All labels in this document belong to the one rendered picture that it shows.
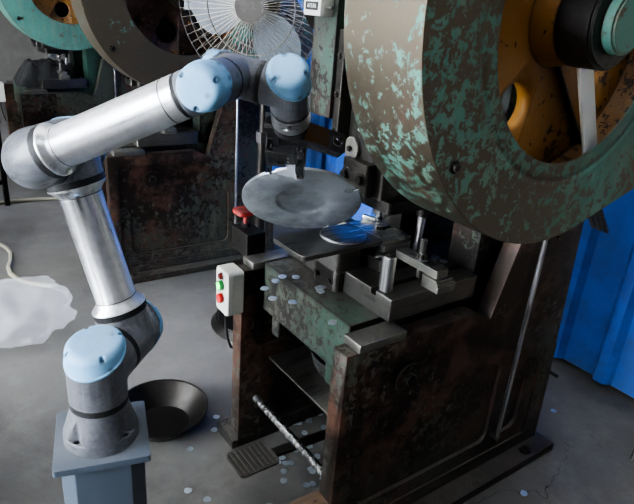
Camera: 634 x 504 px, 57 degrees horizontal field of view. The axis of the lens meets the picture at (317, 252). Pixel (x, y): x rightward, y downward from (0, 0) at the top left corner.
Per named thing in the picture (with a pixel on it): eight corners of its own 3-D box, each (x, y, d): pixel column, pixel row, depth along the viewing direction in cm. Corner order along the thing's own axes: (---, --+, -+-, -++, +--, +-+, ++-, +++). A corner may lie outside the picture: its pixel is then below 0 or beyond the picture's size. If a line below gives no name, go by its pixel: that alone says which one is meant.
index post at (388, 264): (384, 293, 138) (389, 256, 134) (376, 288, 140) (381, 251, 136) (393, 291, 140) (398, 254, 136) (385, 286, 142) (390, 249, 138)
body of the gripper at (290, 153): (270, 137, 125) (267, 102, 113) (310, 140, 124) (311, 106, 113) (266, 168, 122) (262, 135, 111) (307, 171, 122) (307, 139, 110)
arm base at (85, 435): (61, 464, 115) (56, 424, 111) (65, 416, 128) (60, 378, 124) (141, 451, 120) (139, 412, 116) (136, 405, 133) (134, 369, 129)
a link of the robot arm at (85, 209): (95, 379, 127) (1, 130, 108) (128, 343, 140) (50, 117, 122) (145, 375, 124) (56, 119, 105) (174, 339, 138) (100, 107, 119)
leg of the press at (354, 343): (332, 581, 146) (372, 251, 111) (306, 547, 155) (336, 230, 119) (551, 450, 197) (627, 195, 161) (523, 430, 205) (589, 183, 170)
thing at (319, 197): (217, 187, 136) (217, 184, 137) (281, 236, 159) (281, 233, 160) (327, 157, 124) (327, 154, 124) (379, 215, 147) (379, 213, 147)
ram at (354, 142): (366, 203, 140) (381, 76, 128) (329, 186, 151) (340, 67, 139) (418, 195, 150) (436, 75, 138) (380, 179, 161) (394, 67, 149)
